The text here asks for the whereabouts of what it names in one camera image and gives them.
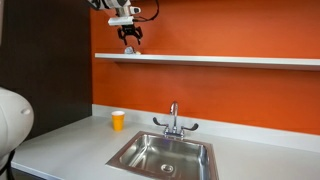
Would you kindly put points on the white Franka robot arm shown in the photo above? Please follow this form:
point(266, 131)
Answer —
point(13, 120)

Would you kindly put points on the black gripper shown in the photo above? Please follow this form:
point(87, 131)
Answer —
point(129, 30)

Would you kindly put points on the white wall shelf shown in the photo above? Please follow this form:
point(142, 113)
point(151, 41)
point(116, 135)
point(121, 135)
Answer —
point(233, 61)

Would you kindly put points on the white counter backsplash strip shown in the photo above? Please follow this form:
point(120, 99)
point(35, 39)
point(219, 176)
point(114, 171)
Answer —
point(250, 131)

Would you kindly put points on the chrome sink faucet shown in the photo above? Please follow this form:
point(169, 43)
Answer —
point(174, 126)

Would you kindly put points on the orange paper cup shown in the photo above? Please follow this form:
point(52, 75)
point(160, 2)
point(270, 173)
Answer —
point(117, 121)

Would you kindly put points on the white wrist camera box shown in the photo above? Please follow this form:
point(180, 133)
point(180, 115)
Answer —
point(120, 21)

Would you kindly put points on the stainless steel sink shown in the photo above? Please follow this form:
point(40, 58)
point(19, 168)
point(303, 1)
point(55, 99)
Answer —
point(166, 156)

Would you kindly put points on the dark wood cabinet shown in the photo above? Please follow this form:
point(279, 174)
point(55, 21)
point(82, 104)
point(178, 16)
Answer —
point(50, 66)

